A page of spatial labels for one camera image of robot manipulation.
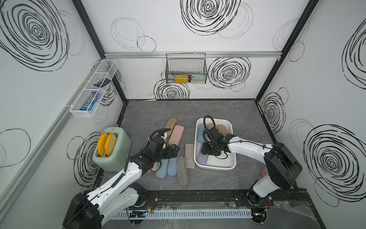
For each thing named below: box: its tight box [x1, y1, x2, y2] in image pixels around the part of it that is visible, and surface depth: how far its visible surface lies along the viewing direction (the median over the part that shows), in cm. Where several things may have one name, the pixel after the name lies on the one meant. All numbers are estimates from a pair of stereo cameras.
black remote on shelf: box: [93, 77, 112, 88], surface depth 82 cm
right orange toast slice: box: [104, 133, 117, 157], surface depth 73 cm
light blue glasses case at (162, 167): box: [155, 158, 170, 179], surface depth 82 cm
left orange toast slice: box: [97, 132, 109, 157], surface depth 72 cm
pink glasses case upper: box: [168, 124, 185, 146], surface depth 99 cm
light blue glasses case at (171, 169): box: [166, 156, 178, 177], surface depth 83 cm
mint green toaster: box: [92, 126, 132, 173], surface depth 79 cm
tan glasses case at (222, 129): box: [217, 124, 228, 137], surface depth 101 cm
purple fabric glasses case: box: [196, 153, 209, 166], surface depth 86 cm
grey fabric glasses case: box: [176, 155, 189, 187], surface depth 80 cm
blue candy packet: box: [80, 91, 102, 111], surface depth 72 cm
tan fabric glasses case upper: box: [164, 117, 177, 137], surface depth 104 cm
